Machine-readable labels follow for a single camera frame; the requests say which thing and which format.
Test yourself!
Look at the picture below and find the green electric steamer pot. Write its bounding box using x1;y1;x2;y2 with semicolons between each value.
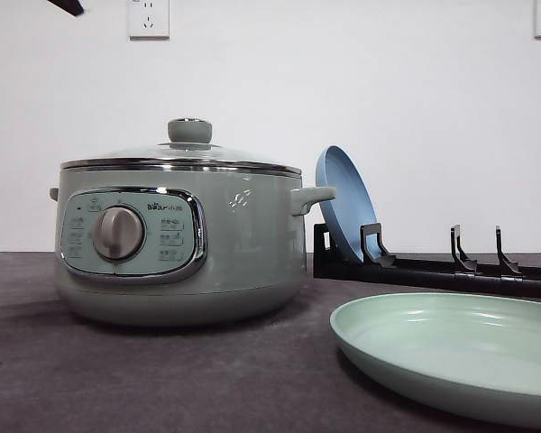
49;167;337;329

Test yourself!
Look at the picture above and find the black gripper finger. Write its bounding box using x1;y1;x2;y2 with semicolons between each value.
47;0;84;16

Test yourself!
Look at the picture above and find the black plate rack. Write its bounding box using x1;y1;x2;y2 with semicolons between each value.
314;223;541;298

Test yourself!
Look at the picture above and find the glass steamer lid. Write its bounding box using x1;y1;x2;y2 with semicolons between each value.
60;117;302;175

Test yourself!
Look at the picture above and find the blue plate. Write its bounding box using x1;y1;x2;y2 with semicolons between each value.
316;145;381;262

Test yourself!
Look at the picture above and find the green plate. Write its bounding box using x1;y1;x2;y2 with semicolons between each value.
329;293;541;427

